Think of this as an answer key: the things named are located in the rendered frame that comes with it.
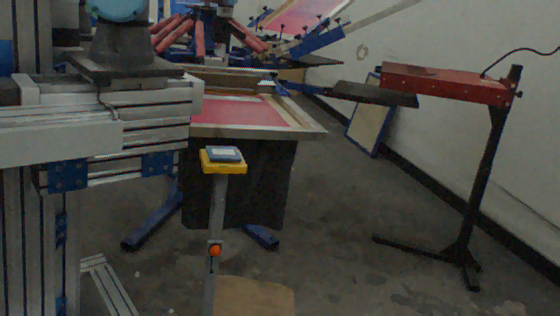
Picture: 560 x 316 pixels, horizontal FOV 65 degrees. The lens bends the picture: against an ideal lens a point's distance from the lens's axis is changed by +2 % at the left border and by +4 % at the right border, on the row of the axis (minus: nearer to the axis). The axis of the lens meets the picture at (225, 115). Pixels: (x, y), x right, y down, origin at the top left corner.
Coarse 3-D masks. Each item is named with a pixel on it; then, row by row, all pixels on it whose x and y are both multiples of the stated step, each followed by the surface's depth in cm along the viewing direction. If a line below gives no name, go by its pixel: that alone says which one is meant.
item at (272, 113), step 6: (252, 96) 206; (258, 96) 207; (258, 102) 196; (264, 102) 197; (264, 108) 187; (270, 108) 188; (270, 114) 179; (276, 114) 180; (276, 120) 171; (282, 120) 172; (288, 126) 165
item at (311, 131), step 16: (272, 96) 209; (288, 112) 185; (304, 112) 174; (192, 128) 143; (208, 128) 144; (224, 128) 145; (240, 128) 146; (256, 128) 148; (272, 128) 149; (288, 128) 151; (304, 128) 153; (320, 128) 155
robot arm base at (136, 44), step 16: (96, 32) 97; (112, 32) 94; (128, 32) 95; (144, 32) 98; (96, 48) 95; (112, 48) 95; (128, 48) 95; (144, 48) 97; (112, 64) 95; (128, 64) 95; (144, 64) 98
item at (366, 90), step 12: (228, 72) 276; (288, 84) 264; (300, 84) 262; (336, 84) 258; (348, 84) 262; (360, 84) 266; (372, 84) 268; (336, 96) 255; (348, 96) 236; (360, 96) 234; (372, 96) 236; (384, 96) 239; (396, 96) 242; (408, 96) 245
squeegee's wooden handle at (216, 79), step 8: (192, 72) 196; (200, 72) 197; (208, 72) 198; (216, 72) 200; (208, 80) 199; (216, 80) 199; (224, 80) 200; (232, 80) 201; (240, 80) 201; (248, 80) 202; (256, 80) 203; (240, 88) 202; (248, 88) 203; (256, 88) 204
